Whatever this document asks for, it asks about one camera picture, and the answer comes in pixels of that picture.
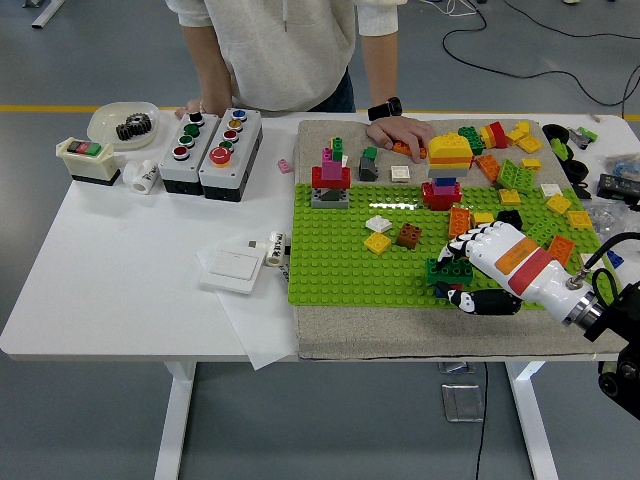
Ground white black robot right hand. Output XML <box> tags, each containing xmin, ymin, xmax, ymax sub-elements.
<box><xmin>436</xmin><ymin>221</ymin><xmax>592</xmax><ymax>325</ymax></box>

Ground black wrist watch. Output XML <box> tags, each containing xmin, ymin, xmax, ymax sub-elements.
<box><xmin>367</xmin><ymin>95</ymin><xmax>404</xmax><ymax>121</ymax></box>

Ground white plastic bowl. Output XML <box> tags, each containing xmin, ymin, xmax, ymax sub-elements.
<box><xmin>87</xmin><ymin>101</ymin><xmax>161</xmax><ymax>151</ymax></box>

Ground cream red-green switch box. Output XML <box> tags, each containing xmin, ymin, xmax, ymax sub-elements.
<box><xmin>54</xmin><ymin>137</ymin><xmax>123</xmax><ymax>187</ymax></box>

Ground person's right hand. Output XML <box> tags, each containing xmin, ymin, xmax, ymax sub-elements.
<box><xmin>173</xmin><ymin>97</ymin><xmax>206</xmax><ymax>120</ymax></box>

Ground white paper sheet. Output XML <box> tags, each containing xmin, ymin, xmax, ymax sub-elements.
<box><xmin>195</xmin><ymin>247</ymin><xmax>300</xmax><ymax>372</ymax></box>

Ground bag of blue parts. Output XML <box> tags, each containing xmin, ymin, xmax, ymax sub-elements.
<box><xmin>603</xmin><ymin>153</ymin><xmax>640</xmax><ymax>180</ymax></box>

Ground black metal gear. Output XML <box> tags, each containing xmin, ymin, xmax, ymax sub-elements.
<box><xmin>115</xmin><ymin>112</ymin><xmax>154</xmax><ymax>142</ymax></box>

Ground person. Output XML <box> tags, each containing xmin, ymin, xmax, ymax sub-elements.
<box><xmin>164</xmin><ymin>0</ymin><xmax>437</xmax><ymax>164</ymax></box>

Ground brown square brick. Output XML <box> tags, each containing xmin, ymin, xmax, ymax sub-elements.
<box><xmin>397</xmin><ymin>223</ymin><xmax>424</xmax><ymax>250</ymax></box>

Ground clear plastic bag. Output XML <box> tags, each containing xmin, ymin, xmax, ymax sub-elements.
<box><xmin>582</xmin><ymin>199</ymin><xmax>640</xmax><ymax>251</ymax></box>

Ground white floor cable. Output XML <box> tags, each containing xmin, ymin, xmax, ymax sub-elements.
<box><xmin>418</xmin><ymin>0</ymin><xmax>479</xmax><ymax>17</ymax></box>

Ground lime green long brick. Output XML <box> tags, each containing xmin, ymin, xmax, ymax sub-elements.
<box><xmin>527</xmin><ymin>218</ymin><xmax>560</xmax><ymax>246</ymax></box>

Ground dark green long brick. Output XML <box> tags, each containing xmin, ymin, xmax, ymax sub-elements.
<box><xmin>424</xmin><ymin>255</ymin><xmax>475</xmax><ymax>286</ymax></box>

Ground lime green flat plate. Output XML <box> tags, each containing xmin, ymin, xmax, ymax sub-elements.
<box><xmin>512</xmin><ymin>166</ymin><xmax>536</xmax><ymax>194</ymax></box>
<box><xmin>495</xmin><ymin>157</ymin><xmax>521</xmax><ymax>189</ymax></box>

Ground black ring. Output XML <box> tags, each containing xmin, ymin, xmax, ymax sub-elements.
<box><xmin>563</xmin><ymin>159</ymin><xmax>591</xmax><ymax>182</ymax></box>

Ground black power cable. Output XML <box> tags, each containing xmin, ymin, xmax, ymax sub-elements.
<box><xmin>473</xmin><ymin>360</ymin><xmax>489</xmax><ymax>480</ymax></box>

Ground white labelled tube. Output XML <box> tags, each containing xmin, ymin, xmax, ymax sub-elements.
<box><xmin>264</xmin><ymin>230</ymin><xmax>287</xmax><ymax>267</ymax></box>

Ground grey slope brick green top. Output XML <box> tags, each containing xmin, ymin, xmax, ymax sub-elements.
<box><xmin>357</xmin><ymin>145</ymin><xmax>381</xmax><ymax>183</ymax></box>

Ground white wall switch plate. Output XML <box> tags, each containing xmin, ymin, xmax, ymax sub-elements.
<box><xmin>199</xmin><ymin>248</ymin><xmax>265</xmax><ymax>296</ymax></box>

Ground green and grey clip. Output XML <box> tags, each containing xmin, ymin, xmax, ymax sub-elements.
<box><xmin>568</xmin><ymin>125</ymin><xmax>599</xmax><ymax>150</ymax></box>

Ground burger-shaped multicolour brick tower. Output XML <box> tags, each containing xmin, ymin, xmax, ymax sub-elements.
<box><xmin>422</xmin><ymin>130</ymin><xmax>475</xmax><ymax>211</ymax></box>

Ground person's left hand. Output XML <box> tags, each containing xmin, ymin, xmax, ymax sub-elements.
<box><xmin>364</xmin><ymin>115</ymin><xmax>437</xmax><ymax>164</ymax></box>

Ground white table leg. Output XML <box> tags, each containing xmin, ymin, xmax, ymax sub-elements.
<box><xmin>152</xmin><ymin>360</ymin><xmax>197</xmax><ymax>480</ymax></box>
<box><xmin>504</xmin><ymin>360</ymin><xmax>559</xmax><ymax>480</ymax></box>

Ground yellow brick pair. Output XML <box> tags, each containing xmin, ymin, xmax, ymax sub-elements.
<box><xmin>506</xmin><ymin>120</ymin><xmax>532</xmax><ymax>145</ymax></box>

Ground long black floor cable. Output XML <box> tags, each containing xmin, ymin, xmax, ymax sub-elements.
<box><xmin>441</xmin><ymin>0</ymin><xmax>640</xmax><ymax>121</ymax></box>

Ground black device box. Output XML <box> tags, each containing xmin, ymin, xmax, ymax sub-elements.
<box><xmin>595</xmin><ymin>173</ymin><xmax>640</xmax><ymax>204</ymax></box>

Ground grey four-button control box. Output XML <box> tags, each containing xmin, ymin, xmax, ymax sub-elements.
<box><xmin>157</xmin><ymin>110</ymin><xmax>221</xmax><ymax>195</ymax></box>

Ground white pipe tee fitting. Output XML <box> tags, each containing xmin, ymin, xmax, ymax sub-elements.
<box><xmin>122</xmin><ymin>158</ymin><xmax>160</xmax><ymax>194</ymax></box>

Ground grey-brown mat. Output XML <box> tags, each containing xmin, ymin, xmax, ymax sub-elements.
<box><xmin>295</xmin><ymin>118</ymin><xmax>632</xmax><ymax>362</ymax></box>

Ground dark green chunky brick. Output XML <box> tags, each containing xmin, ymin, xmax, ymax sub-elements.
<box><xmin>457</xmin><ymin>125</ymin><xmax>485</xmax><ymax>155</ymax></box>

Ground red pink grey brick tower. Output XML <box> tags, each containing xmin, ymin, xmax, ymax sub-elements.
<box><xmin>310</xmin><ymin>135</ymin><xmax>352</xmax><ymax>210</ymax></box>

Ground white distant table foot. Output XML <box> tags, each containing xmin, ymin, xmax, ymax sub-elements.
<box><xmin>30</xmin><ymin>0</ymin><xmax>66</xmax><ymax>29</ymax></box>

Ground grey emergency-stop control box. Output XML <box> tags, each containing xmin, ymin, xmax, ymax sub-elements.
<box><xmin>198</xmin><ymin>107</ymin><xmax>264</xmax><ymax>203</ymax></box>

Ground green studded baseplate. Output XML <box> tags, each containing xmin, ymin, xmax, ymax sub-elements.
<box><xmin>288</xmin><ymin>182</ymin><xmax>617</xmax><ymax>312</ymax></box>

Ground red yellow orange curved bricks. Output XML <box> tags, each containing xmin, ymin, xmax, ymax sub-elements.
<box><xmin>478</xmin><ymin>120</ymin><xmax>510</xmax><ymax>150</ymax></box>

